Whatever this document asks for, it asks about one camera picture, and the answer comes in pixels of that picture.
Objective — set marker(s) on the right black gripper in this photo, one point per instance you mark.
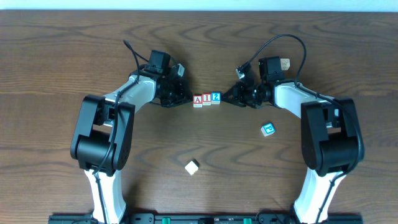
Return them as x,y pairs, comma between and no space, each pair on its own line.
243,94

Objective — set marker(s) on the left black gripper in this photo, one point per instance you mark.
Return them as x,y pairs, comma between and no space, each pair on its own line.
179,92

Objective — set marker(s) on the blue number 2 block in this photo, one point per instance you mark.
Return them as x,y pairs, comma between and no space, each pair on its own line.
215,98

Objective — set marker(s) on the red letter A block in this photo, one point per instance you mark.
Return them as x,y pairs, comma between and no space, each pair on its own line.
197,101

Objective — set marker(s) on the red letter I block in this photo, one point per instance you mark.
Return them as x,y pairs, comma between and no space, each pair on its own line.
206,99

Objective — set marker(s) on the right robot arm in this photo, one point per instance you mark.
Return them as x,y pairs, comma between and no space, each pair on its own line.
331,140

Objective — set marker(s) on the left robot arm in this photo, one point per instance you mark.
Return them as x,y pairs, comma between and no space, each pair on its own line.
103,134

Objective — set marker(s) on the wooden block with line drawing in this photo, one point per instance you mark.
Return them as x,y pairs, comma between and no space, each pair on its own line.
180,70

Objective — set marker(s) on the blue letter P block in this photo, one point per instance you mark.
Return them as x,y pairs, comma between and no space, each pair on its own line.
268,129

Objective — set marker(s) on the wooden block far right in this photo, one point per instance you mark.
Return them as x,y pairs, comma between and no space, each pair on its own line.
285,63

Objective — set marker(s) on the plain wooden block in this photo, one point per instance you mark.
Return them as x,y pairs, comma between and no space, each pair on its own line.
192,167

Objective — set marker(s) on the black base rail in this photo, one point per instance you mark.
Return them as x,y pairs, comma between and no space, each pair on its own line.
149,218

